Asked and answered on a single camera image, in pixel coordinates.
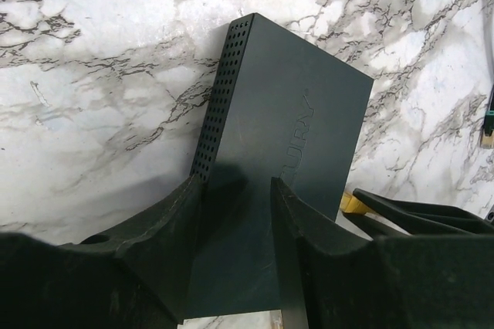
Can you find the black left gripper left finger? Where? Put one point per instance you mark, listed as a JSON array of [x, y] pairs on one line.
[[133, 275]]

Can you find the black network switch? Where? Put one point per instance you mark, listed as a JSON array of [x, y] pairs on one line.
[[280, 107]]

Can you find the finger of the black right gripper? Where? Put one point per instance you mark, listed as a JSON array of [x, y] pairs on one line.
[[420, 218]]

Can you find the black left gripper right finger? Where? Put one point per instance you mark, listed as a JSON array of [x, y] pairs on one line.
[[386, 277]]

